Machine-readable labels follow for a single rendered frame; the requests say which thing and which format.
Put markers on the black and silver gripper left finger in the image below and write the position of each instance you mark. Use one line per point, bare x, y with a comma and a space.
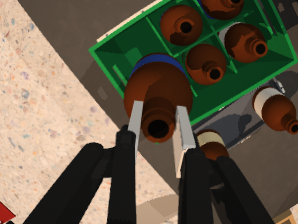
71, 194

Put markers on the dark grey rectangular tray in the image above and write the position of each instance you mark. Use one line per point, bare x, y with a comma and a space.
237, 123

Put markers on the green bottle crate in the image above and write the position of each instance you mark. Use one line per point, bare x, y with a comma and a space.
126, 49

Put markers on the brown glass bottle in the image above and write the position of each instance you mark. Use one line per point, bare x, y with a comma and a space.
177, 24
159, 80
201, 60
275, 109
243, 43
212, 144
221, 9

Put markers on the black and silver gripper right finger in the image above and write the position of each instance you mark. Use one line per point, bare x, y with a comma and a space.
239, 204

